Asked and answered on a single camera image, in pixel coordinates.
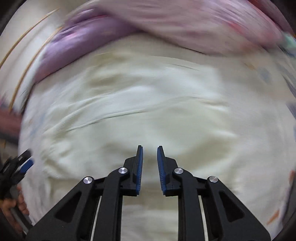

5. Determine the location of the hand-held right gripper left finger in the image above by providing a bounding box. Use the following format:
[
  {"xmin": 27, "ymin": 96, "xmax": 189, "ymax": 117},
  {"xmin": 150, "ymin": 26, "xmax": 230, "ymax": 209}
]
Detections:
[{"xmin": 27, "ymin": 145, "xmax": 144, "ymax": 241}]

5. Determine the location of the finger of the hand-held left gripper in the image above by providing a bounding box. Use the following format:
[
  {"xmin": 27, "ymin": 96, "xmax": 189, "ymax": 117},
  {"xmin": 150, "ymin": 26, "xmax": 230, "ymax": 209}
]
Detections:
[{"xmin": 14, "ymin": 149, "xmax": 35, "ymax": 179}]

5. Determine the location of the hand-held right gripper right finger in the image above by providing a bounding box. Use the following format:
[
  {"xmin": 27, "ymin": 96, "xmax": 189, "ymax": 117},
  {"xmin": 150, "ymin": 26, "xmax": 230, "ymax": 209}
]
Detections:
[{"xmin": 157, "ymin": 146, "xmax": 271, "ymax": 241}]

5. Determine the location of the cream white garment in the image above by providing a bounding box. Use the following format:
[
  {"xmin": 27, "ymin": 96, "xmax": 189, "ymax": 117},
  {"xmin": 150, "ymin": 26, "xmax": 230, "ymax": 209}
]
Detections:
[{"xmin": 18, "ymin": 35, "xmax": 292, "ymax": 241}]

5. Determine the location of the person's left hand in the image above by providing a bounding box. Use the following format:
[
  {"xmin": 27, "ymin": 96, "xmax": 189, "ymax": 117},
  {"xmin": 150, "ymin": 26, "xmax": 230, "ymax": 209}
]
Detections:
[{"xmin": 1, "ymin": 185, "xmax": 30, "ymax": 223}]

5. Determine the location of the purple cloth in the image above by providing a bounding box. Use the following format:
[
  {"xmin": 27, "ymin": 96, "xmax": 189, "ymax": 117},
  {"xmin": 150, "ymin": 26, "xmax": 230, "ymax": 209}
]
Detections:
[{"xmin": 35, "ymin": 14, "xmax": 139, "ymax": 81}]

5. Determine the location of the pink printed blanket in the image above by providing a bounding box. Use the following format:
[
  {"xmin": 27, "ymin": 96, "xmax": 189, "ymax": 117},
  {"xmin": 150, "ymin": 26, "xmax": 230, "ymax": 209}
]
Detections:
[{"xmin": 66, "ymin": 0, "xmax": 296, "ymax": 56}]

